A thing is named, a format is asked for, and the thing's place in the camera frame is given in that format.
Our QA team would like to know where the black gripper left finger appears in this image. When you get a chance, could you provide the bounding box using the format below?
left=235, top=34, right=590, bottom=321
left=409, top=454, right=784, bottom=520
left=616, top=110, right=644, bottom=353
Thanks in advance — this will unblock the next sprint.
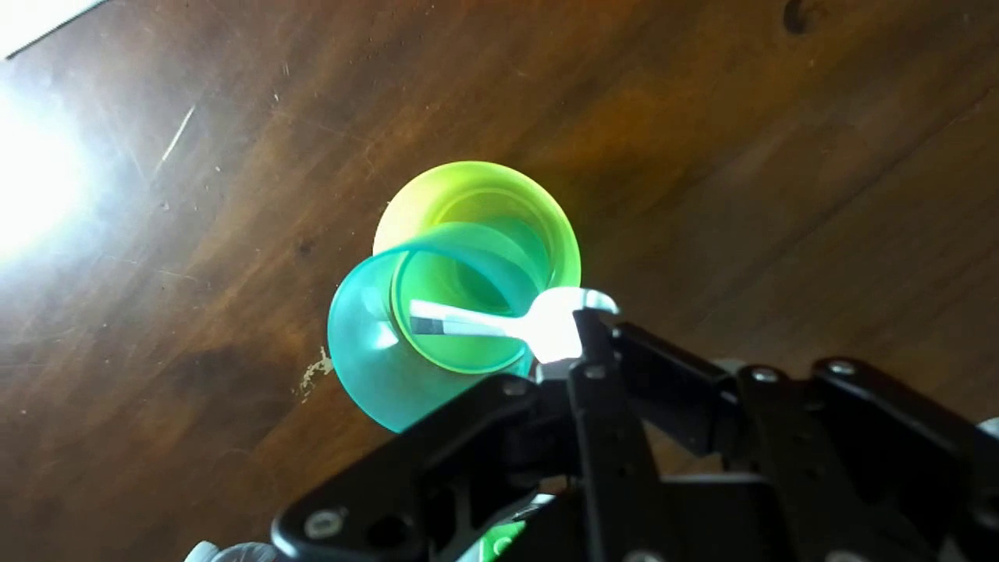
left=267, top=371, right=586, bottom=562

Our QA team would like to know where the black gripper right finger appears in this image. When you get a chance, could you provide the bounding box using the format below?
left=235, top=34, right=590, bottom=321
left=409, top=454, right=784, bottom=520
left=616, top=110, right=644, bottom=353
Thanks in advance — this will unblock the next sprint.
left=572, top=309, right=999, bottom=562

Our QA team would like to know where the translucent green cup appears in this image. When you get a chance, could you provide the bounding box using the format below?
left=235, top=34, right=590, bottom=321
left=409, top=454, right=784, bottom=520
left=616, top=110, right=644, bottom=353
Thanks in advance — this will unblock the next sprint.
left=325, top=217, right=572, bottom=437

